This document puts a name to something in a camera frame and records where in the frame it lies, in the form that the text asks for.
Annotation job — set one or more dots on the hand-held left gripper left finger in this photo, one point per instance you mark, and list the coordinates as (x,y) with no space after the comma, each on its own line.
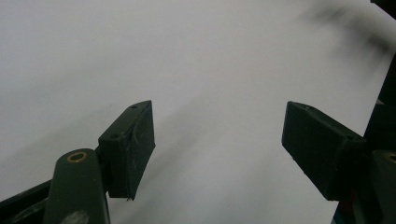
(127,149)

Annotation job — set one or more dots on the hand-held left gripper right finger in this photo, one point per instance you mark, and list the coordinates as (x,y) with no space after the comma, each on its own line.
(323,149)

